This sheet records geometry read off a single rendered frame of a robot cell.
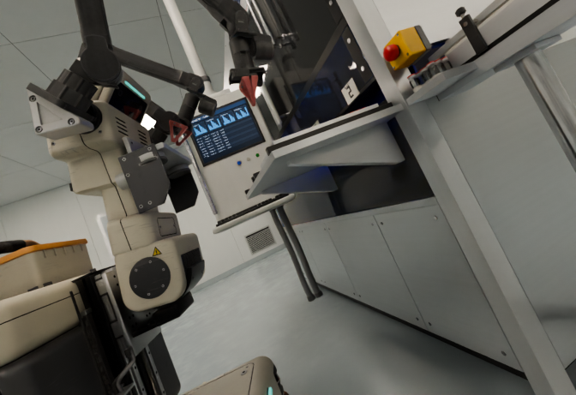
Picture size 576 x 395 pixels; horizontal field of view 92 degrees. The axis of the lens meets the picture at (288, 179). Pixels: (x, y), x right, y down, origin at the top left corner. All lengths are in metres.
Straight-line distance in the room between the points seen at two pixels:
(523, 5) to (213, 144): 1.44
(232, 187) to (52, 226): 5.51
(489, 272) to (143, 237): 0.90
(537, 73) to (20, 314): 1.21
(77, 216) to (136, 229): 5.92
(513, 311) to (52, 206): 6.82
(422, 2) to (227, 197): 1.26
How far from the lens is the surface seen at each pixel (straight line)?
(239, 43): 0.89
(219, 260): 6.18
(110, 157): 0.92
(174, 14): 2.24
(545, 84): 0.83
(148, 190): 0.80
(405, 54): 0.81
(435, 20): 1.08
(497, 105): 1.07
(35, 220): 7.03
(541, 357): 1.03
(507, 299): 0.94
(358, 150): 0.83
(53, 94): 0.82
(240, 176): 1.66
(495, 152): 0.99
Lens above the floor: 0.74
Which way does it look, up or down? 6 degrees up
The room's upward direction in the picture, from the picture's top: 24 degrees counter-clockwise
